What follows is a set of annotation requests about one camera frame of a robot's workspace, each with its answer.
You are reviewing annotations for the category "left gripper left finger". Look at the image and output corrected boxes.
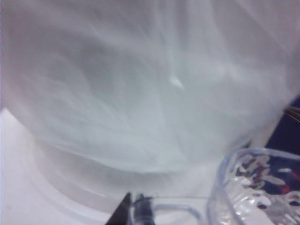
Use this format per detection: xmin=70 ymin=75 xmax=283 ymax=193
xmin=106 ymin=192 xmax=133 ymax=225

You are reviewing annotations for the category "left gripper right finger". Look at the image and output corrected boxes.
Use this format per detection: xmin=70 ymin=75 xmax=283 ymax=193
xmin=133 ymin=193 xmax=154 ymax=225

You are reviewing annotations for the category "clear textured plastic mug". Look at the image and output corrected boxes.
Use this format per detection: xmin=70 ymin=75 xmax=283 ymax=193
xmin=152 ymin=147 xmax=300 ymax=225

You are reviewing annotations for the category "white water dispenser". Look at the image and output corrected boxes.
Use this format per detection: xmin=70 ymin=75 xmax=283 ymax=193
xmin=0 ymin=110 xmax=235 ymax=225

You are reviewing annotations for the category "plastic-wrapped water jug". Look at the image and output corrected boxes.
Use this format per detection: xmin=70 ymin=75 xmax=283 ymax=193
xmin=0 ymin=0 xmax=300 ymax=174

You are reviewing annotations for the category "blue office partition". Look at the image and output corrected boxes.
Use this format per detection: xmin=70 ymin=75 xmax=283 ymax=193
xmin=266 ymin=95 xmax=300 ymax=153

